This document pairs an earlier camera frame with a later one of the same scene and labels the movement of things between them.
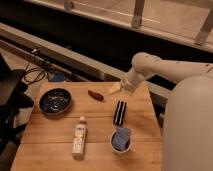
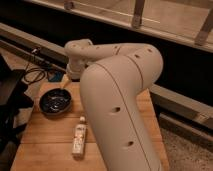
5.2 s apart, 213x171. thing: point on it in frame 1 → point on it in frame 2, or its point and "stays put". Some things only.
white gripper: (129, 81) → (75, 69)
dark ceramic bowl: (55, 101) stays put
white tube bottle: (80, 138) stays put
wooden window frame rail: (189, 21) stays put
